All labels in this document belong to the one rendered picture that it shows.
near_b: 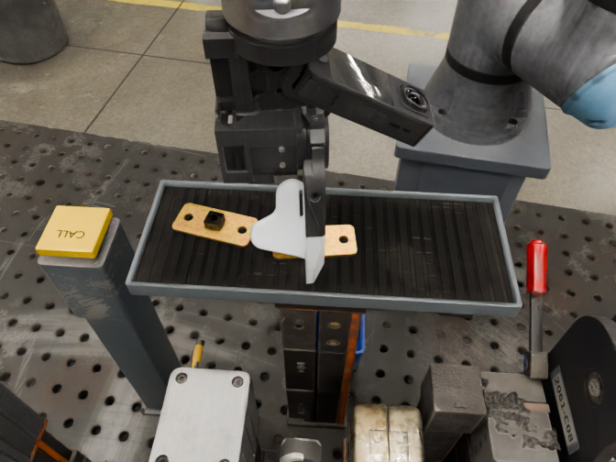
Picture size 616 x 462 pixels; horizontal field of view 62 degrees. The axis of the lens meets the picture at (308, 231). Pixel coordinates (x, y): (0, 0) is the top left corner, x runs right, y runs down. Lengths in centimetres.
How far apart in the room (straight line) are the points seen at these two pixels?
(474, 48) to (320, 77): 36
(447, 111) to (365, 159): 157
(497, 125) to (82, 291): 55
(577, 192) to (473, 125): 172
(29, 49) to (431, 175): 267
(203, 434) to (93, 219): 25
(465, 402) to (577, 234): 79
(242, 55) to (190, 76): 251
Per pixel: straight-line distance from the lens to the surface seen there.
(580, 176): 251
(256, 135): 37
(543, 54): 61
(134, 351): 75
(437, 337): 101
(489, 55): 68
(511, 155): 74
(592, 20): 58
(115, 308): 63
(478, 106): 72
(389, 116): 38
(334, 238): 52
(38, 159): 143
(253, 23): 32
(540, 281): 57
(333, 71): 37
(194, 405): 50
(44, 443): 75
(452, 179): 77
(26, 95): 300
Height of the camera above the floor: 157
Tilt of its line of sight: 51 degrees down
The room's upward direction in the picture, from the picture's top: straight up
